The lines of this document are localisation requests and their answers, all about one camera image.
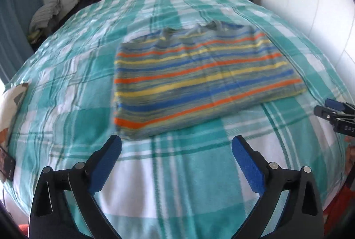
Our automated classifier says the multicolour striped knit sweater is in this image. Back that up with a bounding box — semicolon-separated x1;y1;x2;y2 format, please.
114;21;306;140

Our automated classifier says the pile of striped clothes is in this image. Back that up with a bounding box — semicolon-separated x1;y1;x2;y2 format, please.
27;0;63;44

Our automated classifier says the person's right hand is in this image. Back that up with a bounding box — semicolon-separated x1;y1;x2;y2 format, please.
345;136;355;175

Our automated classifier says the black smartphone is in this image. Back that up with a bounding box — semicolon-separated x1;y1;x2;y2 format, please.
0;147;16;183

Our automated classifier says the patterned white cushion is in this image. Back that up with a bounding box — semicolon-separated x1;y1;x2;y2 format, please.
0;83;29;150

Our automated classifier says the teal white plaid bedspread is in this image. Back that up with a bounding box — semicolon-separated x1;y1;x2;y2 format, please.
4;0;351;238

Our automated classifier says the black garment near headboard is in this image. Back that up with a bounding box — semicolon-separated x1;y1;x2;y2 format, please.
57;0;101;30

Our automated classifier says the teal blue curtain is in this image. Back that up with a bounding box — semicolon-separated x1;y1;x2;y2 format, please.
1;0;43;84

